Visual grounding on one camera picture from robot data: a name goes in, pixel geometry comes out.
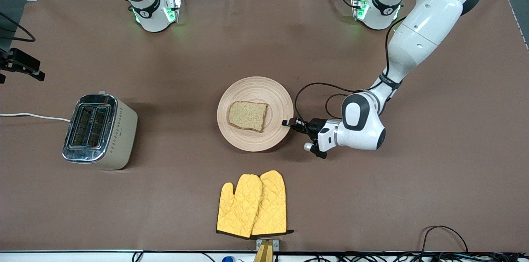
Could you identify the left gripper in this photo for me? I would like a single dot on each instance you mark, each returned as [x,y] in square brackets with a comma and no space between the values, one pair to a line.
[315,125]

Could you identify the brown bread slice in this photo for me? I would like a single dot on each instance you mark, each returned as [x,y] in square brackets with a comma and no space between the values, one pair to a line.
[248,115]

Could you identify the round light wooden plate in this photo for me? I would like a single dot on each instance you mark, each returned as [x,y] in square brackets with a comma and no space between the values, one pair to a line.
[256,88]

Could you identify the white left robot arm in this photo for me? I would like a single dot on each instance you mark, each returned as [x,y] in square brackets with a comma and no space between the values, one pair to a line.
[430,18]

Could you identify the beige and chrome toaster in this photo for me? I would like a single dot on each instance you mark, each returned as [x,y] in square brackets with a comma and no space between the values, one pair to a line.
[120,138]

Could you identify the yellow quilted oven mitt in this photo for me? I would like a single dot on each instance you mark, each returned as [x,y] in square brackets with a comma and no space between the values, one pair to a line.
[239,208]
[272,204]

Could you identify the brown table cover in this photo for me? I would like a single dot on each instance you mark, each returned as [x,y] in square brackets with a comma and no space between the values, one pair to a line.
[165,67]

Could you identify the light wooden strip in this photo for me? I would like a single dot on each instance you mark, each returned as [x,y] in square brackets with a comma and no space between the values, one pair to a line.
[264,253]

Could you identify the small blue object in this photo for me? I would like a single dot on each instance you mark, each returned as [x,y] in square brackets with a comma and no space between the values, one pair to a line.
[228,259]

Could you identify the small metal bracket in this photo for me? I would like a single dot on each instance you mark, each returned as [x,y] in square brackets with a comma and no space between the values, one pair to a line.
[276,244]

